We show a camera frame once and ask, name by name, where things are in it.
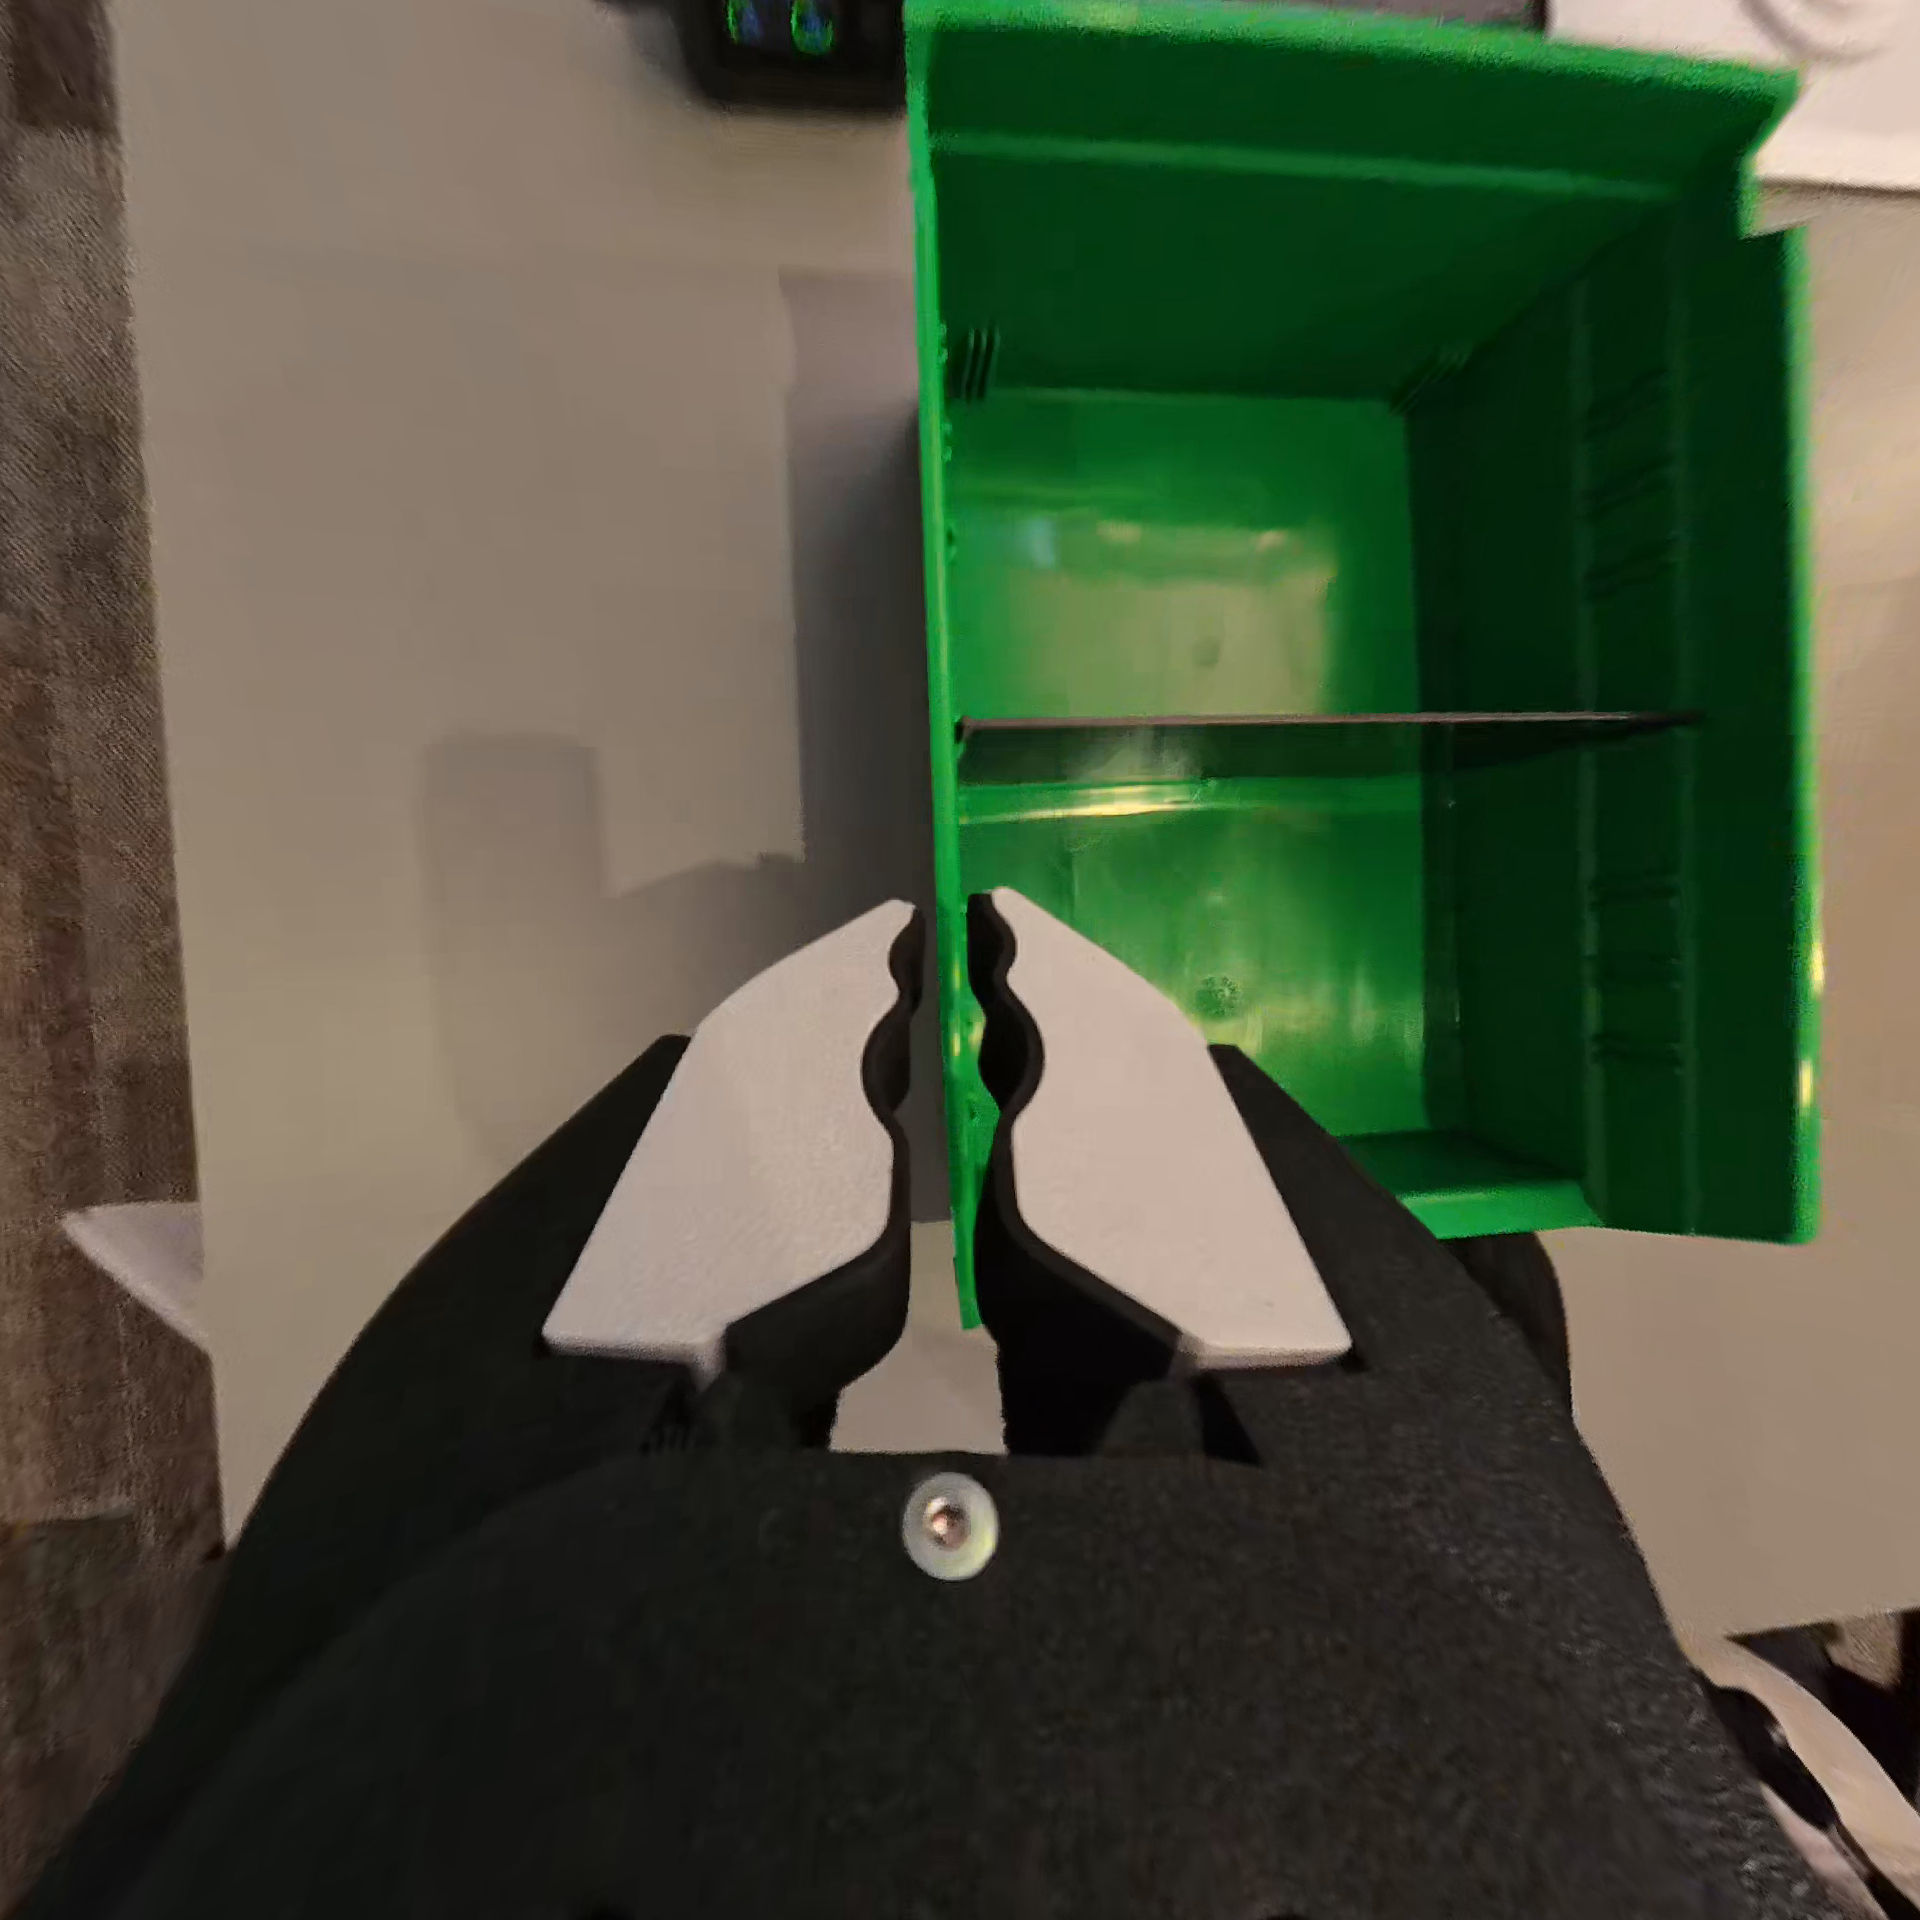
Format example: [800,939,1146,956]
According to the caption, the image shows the black bin divider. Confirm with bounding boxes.
[956,713,1705,744]

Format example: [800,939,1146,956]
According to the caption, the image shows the white stand base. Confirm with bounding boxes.
[1545,0,1920,192]

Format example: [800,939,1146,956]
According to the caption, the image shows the green plastic bin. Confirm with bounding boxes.
[905,0,1828,1336]

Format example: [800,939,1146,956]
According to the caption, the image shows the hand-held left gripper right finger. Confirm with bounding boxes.
[966,886,1356,1378]

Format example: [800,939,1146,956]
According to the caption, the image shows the small black camera box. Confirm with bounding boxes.
[683,0,907,109]

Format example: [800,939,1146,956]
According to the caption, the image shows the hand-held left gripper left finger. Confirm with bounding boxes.
[542,899,922,1378]

